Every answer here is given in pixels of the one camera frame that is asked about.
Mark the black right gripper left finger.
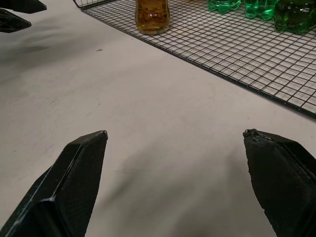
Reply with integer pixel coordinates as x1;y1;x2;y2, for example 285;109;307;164
0;129;109;237

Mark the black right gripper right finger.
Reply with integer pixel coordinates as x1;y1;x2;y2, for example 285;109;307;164
242;128;316;237

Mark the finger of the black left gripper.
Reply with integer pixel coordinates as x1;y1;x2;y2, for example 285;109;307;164
0;8;32;34
0;0;47;12

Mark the amber glass bottle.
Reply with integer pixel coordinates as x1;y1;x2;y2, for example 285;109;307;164
135;0;171;36

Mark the green plastic bottle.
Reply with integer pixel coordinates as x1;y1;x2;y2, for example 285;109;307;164
207;0;242;13
244;0;278;21
274;0;316;35

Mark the black wire mesh rack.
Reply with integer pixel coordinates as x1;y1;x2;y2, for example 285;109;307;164
73;0;316;116

